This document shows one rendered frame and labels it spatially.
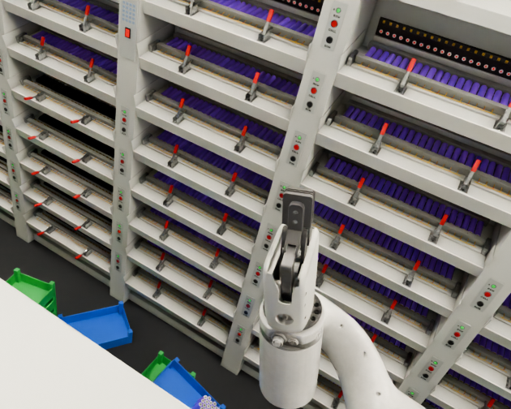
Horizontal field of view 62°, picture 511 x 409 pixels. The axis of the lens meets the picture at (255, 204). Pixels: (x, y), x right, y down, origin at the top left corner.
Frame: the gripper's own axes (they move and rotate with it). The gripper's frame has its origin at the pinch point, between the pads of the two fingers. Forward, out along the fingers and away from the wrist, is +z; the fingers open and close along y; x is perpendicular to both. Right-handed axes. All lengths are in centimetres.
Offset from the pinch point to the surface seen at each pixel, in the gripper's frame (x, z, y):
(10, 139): -163, -61, 112
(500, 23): 31, 7, 79
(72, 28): -107, -6, 105
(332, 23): -9, 4, 85
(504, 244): 46, -49, 72
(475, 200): 36, -38, 74
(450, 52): 24, -4, 97
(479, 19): 26, 7, 79
